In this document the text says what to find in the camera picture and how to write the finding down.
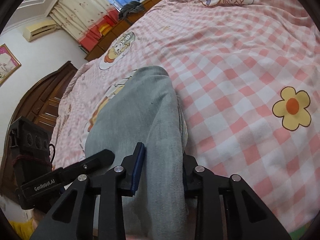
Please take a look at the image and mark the grey pants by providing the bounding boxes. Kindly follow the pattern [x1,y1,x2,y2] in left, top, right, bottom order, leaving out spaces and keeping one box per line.
[85,66,187,239]

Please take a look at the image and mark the person's left hand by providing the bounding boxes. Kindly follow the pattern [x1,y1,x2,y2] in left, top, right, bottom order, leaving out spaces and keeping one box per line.
[32,209,46,229]

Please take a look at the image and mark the yellow garment of person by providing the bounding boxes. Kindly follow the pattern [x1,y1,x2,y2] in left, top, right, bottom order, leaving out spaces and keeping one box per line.
[9,218,38,240]

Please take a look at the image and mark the dark wooden headboard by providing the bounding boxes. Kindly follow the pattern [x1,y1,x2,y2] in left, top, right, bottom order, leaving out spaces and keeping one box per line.
[1,61,78,203]

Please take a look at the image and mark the framed wedding photo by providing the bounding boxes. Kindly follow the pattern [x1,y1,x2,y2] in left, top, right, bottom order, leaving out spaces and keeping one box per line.
[0,44,21,85]

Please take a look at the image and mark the wooden window side cabinet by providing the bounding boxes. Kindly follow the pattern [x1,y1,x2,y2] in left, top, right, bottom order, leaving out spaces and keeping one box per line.
[85,0,162,61]

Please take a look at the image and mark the cream and red curtain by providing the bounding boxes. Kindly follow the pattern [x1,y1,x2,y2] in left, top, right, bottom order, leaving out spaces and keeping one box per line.
[49,0,118,51]

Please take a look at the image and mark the pink checkered cartoon bedsheet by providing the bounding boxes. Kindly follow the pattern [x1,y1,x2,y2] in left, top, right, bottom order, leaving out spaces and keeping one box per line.
[52,0,319,236]

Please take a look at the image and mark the dark cloth on cabinet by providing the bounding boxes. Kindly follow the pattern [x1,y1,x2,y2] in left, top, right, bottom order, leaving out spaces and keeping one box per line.
[118,1,145,20]

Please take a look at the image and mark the white wall air conditioner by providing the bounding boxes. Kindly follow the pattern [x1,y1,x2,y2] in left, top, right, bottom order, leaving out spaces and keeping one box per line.
[23,20,58,42]

